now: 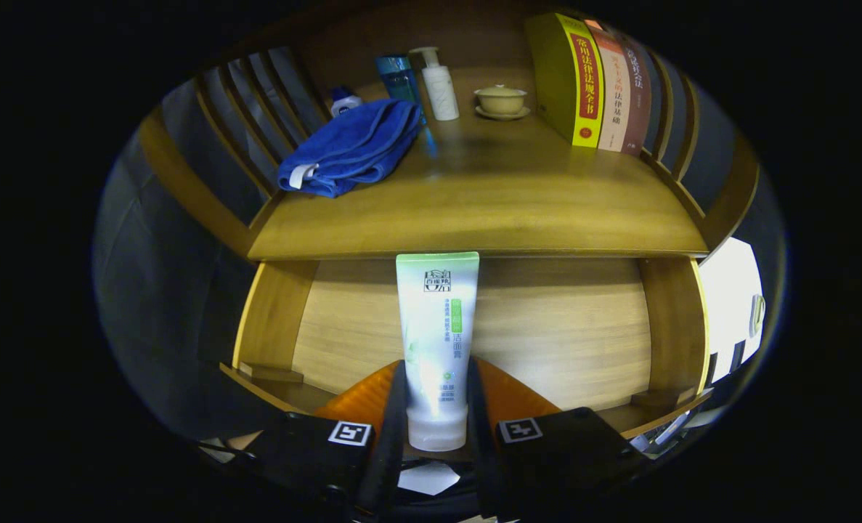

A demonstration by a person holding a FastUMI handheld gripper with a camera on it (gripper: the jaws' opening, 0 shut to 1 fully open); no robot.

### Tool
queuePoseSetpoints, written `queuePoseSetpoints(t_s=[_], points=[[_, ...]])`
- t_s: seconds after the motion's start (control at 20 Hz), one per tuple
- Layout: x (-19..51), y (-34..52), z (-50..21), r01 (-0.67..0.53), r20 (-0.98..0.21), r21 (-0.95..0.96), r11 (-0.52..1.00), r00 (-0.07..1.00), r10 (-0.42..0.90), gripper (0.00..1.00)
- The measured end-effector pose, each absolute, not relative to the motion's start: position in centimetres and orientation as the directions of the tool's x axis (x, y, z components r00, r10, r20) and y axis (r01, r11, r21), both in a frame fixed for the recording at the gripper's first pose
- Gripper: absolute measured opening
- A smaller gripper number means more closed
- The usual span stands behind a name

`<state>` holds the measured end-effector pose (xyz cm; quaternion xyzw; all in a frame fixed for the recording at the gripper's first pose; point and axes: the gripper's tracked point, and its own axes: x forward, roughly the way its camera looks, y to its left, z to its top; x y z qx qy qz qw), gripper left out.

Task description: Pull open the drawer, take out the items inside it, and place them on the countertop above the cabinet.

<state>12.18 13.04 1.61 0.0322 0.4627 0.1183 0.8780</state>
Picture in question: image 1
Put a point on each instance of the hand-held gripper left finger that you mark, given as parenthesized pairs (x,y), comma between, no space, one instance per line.
(391,436)

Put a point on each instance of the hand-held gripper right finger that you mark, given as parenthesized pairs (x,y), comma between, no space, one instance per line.
(480,443)

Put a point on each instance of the white and green cleanser tube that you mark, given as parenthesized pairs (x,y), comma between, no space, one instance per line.
(438,327)

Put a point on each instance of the wooden drawer with black knob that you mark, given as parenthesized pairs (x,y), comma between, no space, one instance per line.
(547,327)

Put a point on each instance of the wooden countertop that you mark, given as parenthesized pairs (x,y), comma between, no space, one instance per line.
(489,196)

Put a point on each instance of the white side cabinet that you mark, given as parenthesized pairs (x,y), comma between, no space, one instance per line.
(728,290)

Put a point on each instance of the wooden cabinet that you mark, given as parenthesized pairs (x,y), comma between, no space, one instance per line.
(728,203)

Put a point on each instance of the black holder block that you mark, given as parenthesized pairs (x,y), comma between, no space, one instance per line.
(736,356)
(715,367)

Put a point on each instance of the blue folded towel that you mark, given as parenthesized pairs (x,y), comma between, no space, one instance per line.
(351,145)

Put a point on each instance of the small white blue-capped bottle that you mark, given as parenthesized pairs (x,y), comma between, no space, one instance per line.
(345,102)

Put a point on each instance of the beige lidded teacup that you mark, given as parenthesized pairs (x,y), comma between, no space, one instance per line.
(501,100)

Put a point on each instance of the white pump bottle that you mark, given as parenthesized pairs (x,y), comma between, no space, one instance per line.
(441,91)

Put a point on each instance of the teal blue bottle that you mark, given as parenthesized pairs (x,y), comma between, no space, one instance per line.
(398,76)

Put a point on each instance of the orange and beige book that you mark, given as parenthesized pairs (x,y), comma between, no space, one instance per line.
(612,94)

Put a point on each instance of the brown book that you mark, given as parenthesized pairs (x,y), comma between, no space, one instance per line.
(637,102)

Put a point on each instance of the yellow book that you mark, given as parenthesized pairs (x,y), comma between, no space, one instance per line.
(558,73)

